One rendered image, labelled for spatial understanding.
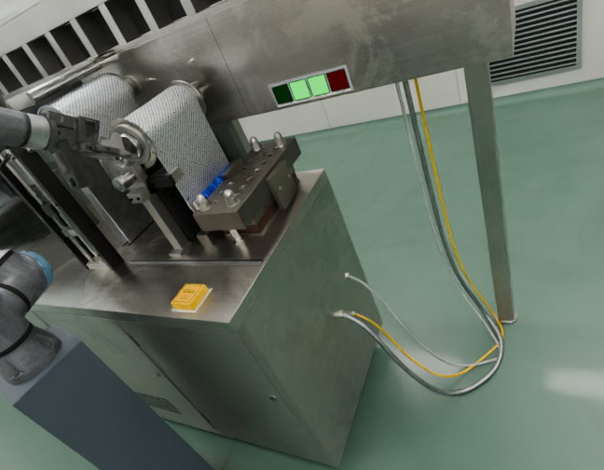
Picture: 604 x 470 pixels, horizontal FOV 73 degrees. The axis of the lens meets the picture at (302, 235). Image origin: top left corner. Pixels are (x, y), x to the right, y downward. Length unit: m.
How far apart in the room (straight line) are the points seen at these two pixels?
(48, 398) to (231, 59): 1.04
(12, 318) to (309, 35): 1.03
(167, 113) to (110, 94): 0.26
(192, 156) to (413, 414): 1.22
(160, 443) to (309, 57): 1.26
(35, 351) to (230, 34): 0.99
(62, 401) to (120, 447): 0.25
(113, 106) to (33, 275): 0.54
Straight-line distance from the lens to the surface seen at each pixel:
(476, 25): 1.09
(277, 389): 1.23
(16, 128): 1.04
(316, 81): 1.21
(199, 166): 1.28
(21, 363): 1.28
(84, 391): 1.33
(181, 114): 1.27
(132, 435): 1.47
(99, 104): 1.41
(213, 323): 1.00
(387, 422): 1.74
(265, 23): 1.22
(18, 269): 1.31
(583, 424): 1.71
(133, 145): 1.18
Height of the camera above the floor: 1.50
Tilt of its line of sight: 33 degrees down
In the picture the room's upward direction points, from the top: 25 degrees counter-clockwise
